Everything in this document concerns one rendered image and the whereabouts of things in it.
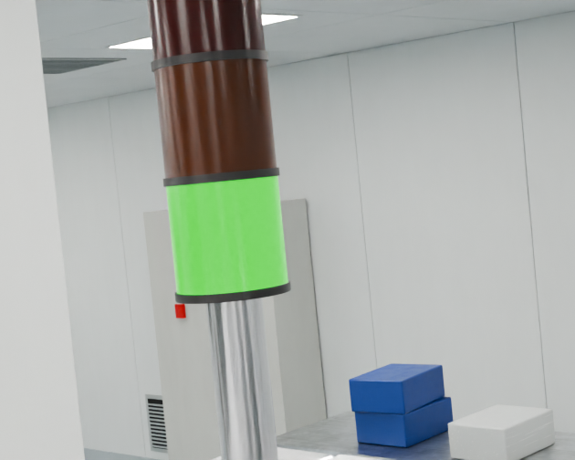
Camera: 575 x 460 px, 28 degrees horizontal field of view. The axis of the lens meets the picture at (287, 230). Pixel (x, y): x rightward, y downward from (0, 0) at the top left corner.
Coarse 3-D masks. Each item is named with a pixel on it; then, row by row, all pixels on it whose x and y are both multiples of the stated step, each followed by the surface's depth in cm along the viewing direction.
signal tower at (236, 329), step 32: (160, 64) 48; (288, 288) 49; (224, 320) 49; (256, 320) 49; (224, 352) 49; (256, 352) 49; (224, 384) 49; (256, 384) 49; (224, 416) 49; (256, 416) 49; (224, 448) 50; (256, 448) 49
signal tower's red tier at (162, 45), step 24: (168, 0) 47; (192, 0) 47; (216, 0) 47; (240, 0) 48; (168, 24) 48; (192, 24) 47; (216, 24) 47; (240, 24) 48; (168, 48) 48; (192, 48) 47; (216, 48) 47; (240, 48) 48; (264, 48) 49
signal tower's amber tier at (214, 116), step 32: (192, 64) 47; (224, 64) 47; (256, 64) 48; (160, 96) 49; (192, 96) 47; (224, 96) 47; (256, 96) 48; (160, 128) 49; (192, 128) 47; (224, 128) 47; (256, 128) 48; (192, 160) 48; (224, 160) 47; (256, 160) 48
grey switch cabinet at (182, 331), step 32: (160, 224) 800; (288, 224) 746; (160, 256) 804; (288, 256) 745; (160, 288) 807; (160, 320) 811; (192, 320) 788; (288, 320) 743; (160, 352) 815; (192, 352) 791; (288, 352) 742; (192, 384) 795; (288, 384) 741; (320, 384) 763; (192, 416) 798; (288, 416) 739; (320, 416) 762; (192, 448) 802
